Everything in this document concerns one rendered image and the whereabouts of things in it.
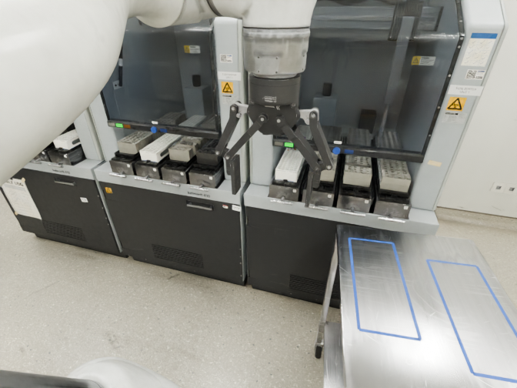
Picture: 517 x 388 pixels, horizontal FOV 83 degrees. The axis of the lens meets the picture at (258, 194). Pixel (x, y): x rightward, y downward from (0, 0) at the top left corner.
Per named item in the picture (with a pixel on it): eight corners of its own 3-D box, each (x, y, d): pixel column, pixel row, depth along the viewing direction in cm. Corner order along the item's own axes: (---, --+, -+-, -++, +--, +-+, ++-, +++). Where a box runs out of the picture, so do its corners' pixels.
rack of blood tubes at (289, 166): (288, 155, 159) (288, 144, 155) (306, 157, 156) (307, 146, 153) (275, 181, 135) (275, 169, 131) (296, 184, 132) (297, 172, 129)
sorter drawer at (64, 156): (129, 123, 221) (126, 111, 216) (145, 125, 217) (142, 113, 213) (45, 166, 162) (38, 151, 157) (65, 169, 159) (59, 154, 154)
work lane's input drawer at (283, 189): (295, 142, 191) (295, 128, 186) (316, 144, 188) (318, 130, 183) (265, 202, 132) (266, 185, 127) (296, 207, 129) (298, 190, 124)
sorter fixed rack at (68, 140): (94, 131, 188) (91, 122, 185) (107, 132, 186) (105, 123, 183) (55, 149, 164) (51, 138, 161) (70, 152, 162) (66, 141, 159)
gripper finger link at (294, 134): (278, 113, 47) (285, 108, 47) (318, 165, 50) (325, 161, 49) (271, 121, 44) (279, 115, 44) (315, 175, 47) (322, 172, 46)
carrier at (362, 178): (369, 185, 129) (372, 172, 125) (369, 187, 127) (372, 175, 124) (342, 181, 132) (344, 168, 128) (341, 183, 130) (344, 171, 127)
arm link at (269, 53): (305, 30, 35) (301, 83, 38) (314, 25, 42) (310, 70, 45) (232, 28, 37) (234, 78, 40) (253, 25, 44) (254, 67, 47)
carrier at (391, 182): (407, 190, 125) (411, 178, 122) (408, 192, 123) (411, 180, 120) (378, 185, 128) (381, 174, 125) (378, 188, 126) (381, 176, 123)
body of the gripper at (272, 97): (238, 75, 40) (240, 138, 45) (299, 79, 38) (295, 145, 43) (254, 66, 46) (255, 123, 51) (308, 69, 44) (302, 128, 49)
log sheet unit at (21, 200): (15, 215, 205) (-10, 169, 186) (46, 222, 198) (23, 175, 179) (11, 216, 203) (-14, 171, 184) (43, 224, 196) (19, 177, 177)
